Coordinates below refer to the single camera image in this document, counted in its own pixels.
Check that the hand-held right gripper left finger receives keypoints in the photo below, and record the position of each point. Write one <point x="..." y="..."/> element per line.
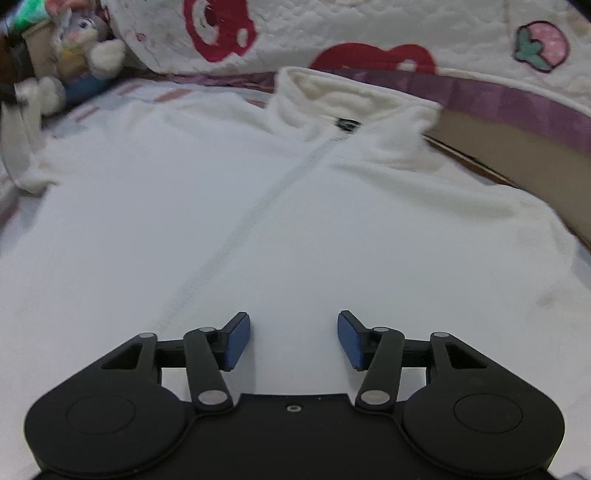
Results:
<point x="238" y="341"/>

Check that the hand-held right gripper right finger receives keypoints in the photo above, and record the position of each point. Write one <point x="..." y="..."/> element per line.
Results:
<point x="348" y="341"/>

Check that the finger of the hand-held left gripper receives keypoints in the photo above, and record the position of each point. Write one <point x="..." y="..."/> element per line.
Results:
<point x="21" y="60"/>

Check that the white fleece jacket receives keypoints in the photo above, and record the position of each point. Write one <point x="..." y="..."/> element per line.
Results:
<point x="323" y="221"/>

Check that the brown wooden dresser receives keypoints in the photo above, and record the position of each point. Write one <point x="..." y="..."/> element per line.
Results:
<point x="3" y="55"/>

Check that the green plastic bag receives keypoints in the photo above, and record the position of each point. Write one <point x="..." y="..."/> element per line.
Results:
<point x="30" y="9"/>

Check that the grey plush rabbit toy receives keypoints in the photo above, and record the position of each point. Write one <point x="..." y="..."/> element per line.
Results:
<point x="78" y="32"/>

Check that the tan bed base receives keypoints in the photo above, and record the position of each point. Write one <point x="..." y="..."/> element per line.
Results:
<point x="508" y="152"/>

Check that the bear print quilt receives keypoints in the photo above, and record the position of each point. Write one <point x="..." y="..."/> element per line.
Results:
<point x="323" y="27"/>

